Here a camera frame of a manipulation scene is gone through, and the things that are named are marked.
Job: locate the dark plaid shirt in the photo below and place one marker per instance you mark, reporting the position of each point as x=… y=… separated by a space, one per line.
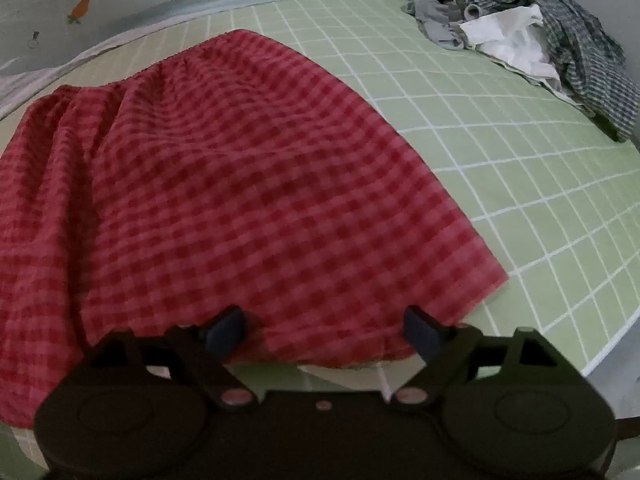
x=590 y=62

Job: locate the grey crumpled garment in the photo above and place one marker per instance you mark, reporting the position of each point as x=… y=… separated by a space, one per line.
x=440 y=22

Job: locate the red checkered cloth garment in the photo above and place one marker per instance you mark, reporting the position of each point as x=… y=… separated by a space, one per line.
x=235 y=172

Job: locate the white crumpled garment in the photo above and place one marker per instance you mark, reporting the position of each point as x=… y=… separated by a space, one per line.
x=516 y=39

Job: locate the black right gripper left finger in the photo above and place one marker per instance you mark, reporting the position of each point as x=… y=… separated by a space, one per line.
x=194 y=355

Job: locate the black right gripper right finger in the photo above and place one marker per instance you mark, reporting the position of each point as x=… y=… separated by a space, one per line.
x=452 y=355

